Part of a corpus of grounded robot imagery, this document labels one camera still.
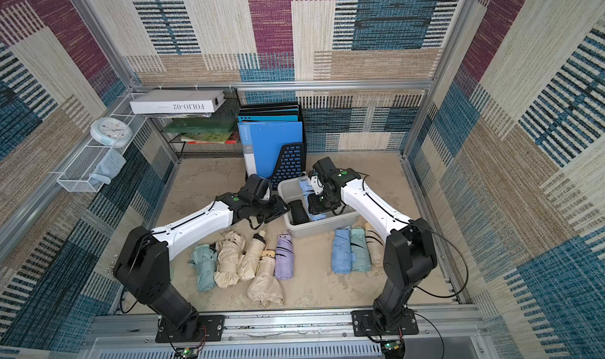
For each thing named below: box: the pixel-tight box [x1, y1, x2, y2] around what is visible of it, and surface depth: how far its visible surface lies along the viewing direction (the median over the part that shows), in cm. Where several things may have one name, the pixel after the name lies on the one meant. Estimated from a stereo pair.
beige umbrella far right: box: [363, 222, 385, 267], surface depth 88 cm
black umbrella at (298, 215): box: [287, 199, 311, 226], surface depth 99 cm
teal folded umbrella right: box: [350, 227, 372, 272], surface depth 87 cm
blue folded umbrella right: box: [332, 226, 356, 274], surface depth 87 cm
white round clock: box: [89, 116, 134, 149], surface depth 76 cm
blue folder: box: [237, 121, 304, 178], surface depth 94 cm
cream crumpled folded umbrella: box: [213, 229, 246, 289], surface depth 85 cm
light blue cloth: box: [88, 148, 127, 186], surface depth 70 cm
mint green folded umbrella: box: [188, 244, 219, 293], surface depth 83 cm
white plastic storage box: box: [308, 204, 361, 238], surface depth 84 cm
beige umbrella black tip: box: [237, 229, 267, 280], surface depth 85 cm
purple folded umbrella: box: [274, 229, 295, 281], surface depth 85 cm
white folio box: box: [129, 89, 227, 115], surface depth 81 cm
